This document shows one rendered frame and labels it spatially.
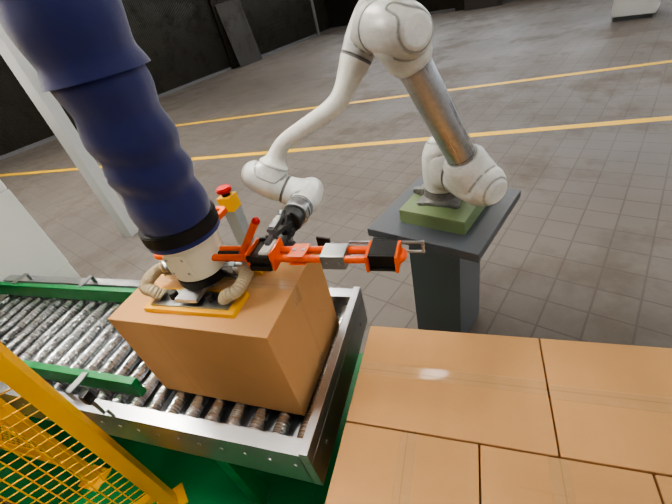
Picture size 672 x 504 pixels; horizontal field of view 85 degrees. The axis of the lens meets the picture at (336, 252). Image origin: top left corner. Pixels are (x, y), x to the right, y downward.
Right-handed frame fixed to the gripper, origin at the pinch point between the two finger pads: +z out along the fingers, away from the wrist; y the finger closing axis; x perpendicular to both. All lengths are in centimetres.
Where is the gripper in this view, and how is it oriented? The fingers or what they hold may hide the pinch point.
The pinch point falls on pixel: (269, 253)
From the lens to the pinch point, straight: 108.5
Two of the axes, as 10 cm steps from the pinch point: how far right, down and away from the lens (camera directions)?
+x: -9.4, -0.1, 3.4
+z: -2.7, 6.1, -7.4
